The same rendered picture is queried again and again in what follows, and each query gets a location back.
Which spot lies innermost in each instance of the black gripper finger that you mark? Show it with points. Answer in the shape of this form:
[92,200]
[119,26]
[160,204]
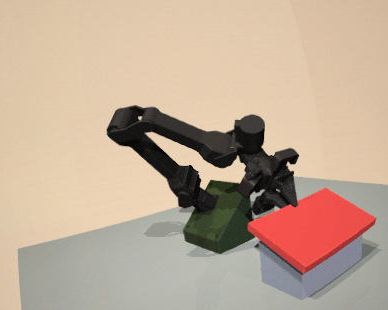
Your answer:
[285,184]
[277,200]

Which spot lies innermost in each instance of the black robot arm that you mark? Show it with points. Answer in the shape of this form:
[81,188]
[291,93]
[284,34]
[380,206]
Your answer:
[217,148]

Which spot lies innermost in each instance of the red lid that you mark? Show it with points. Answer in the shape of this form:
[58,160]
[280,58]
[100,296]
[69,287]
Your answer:
[320,226]

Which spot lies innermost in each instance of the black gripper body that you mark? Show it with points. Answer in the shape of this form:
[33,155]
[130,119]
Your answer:
[276,165]

